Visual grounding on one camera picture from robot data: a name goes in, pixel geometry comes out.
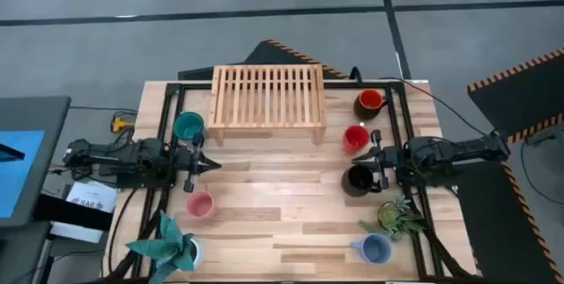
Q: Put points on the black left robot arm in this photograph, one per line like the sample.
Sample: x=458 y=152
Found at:
x=132 y=156

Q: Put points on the white printed booklet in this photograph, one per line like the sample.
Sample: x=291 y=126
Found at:
x=92 y=196

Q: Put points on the green plant in white pot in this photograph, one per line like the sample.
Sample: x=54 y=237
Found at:
x=172 y=244

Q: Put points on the teal mug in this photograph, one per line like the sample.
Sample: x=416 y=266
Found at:
x=187 y=125

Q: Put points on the blue flat panel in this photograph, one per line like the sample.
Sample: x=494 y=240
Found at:
x=22 y=178

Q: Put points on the small succulent in pot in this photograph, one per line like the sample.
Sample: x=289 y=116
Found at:
x=390 y=215

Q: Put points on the red mug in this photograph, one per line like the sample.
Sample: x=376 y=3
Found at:
x=354 y=136

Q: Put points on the blue-grey mug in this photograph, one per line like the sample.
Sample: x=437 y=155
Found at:
x=374 y=248

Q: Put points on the wooden slatted rack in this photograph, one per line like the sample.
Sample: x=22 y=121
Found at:
x=264 y=99

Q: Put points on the all-black mug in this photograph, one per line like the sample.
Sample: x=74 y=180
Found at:
x=358 y=180

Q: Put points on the black mug with orange inside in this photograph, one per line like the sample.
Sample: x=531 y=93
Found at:
x=370 y=99

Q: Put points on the grey stand base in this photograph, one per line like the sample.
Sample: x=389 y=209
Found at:
x=546 y=136

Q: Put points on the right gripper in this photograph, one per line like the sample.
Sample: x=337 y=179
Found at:
x=387 y=160

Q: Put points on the white paper sheet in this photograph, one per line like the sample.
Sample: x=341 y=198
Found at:
x=75 y=231

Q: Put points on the grey desk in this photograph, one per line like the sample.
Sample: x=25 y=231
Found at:
x=55 y=143

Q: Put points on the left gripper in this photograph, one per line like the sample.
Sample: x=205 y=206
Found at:
x=194 y=165

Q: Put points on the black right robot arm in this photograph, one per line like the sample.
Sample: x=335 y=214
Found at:
x=462 y=149

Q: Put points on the pink mug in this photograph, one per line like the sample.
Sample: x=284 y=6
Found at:
x=200 y=204

